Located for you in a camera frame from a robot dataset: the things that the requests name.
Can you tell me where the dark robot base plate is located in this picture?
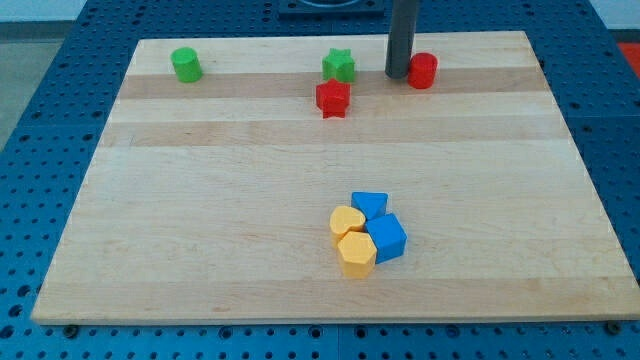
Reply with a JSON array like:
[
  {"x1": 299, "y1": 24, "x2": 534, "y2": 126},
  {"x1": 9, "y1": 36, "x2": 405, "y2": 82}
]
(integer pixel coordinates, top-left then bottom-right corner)
[{"x1": 277, "y1": 0, "x2": 386, "y2": 20}]

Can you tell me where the green star block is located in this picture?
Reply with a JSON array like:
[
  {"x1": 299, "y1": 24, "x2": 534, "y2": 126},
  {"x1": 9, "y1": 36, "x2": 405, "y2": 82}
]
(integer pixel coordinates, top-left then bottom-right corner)
[{"x1": 322, "y1": 48, "x2": 355, "y2": 83}]

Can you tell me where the red cylinder block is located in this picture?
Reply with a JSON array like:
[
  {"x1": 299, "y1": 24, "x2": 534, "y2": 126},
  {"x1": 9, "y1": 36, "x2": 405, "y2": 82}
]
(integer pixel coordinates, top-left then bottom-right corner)
[{"x1": 407, "y1": 52, "x2": 438, "y2": 89}]

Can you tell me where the yellow hexagon block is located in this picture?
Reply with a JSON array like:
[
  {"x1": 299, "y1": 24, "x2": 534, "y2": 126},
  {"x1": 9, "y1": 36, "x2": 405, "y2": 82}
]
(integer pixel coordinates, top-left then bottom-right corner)
[{"x1": 337, "y1": 231, "x2": 377, "y2": 279}]

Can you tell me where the green cylinder block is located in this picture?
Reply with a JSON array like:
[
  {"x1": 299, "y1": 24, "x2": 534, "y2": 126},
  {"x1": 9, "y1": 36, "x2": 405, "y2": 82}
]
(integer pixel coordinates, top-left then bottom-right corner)
[{"x1": 170, "y1": 47, "x2": 203, "y2": 83}]

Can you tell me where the red star block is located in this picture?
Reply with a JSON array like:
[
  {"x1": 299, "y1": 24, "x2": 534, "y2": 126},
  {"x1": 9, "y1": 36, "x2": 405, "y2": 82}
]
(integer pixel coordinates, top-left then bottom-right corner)
[{"x1": 315, "y1": 78, "x2": 351, "y2": 119}]

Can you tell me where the yellow heart block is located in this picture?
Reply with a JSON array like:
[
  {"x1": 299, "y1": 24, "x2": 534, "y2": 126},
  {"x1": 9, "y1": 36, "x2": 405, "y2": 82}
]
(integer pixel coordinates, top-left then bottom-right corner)
[{"x1": 329, "y1": 205, "x2": 366, "y2": 248}]

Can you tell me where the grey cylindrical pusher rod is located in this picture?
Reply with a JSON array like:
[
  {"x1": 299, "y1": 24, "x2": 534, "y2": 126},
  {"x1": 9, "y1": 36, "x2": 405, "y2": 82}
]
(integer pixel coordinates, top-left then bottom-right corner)
[{"x1": 385, "y1": 0, "x2": 420, "y2": 80}]

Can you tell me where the blue triangle block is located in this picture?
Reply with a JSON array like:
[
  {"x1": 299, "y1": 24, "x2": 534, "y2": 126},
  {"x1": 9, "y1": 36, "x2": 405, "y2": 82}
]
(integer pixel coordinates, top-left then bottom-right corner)
[{"x1": 351, "y1": 191, "x2": 389, "y2": 221}]

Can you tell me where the wooden board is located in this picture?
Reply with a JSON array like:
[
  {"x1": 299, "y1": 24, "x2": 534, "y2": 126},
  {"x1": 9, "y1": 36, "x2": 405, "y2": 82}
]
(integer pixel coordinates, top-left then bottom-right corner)
[{"x1": 32, "y1": 31, "x2": 639, "y2": 325}]

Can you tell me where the blue cube block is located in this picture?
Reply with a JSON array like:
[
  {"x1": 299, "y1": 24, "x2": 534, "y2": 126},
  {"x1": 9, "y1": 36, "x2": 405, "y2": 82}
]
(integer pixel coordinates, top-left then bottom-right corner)
[{"x1": 365, "y1": 213, "x2": 407, "y2": 264}]

